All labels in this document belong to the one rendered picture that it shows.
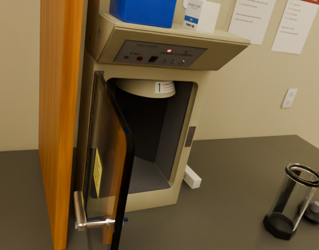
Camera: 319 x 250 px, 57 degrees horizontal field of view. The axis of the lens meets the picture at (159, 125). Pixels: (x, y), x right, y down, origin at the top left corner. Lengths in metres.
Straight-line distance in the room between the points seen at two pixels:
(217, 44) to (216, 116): 0.86
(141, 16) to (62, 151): 0.32
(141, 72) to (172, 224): 0.48
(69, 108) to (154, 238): 0.47
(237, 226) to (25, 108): 0.84
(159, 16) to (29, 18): 0.59
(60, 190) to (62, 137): 0.14
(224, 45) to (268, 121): 1.13
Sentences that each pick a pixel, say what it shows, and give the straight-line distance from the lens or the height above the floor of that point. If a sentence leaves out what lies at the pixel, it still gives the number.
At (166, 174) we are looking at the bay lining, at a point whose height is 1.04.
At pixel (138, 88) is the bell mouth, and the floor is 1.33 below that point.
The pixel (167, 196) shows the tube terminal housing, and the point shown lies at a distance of 0.98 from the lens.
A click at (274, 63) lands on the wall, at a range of 1.60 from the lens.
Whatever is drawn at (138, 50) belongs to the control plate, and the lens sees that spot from 0.62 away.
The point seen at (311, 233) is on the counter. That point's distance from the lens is 1.16.
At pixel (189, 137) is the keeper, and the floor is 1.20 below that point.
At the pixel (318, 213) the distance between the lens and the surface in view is 1.21.
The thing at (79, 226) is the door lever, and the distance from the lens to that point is 0.53.
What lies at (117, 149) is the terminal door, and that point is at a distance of 0.45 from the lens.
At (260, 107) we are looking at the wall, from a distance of 1.67.
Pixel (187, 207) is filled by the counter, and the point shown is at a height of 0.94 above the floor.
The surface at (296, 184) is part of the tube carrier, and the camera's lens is 0.96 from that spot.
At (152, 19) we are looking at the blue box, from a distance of 0.58.
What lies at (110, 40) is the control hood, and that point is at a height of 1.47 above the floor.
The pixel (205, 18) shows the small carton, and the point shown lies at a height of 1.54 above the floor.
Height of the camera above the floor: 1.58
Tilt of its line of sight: 25 degrees down
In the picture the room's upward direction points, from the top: 12 degrees clockwise
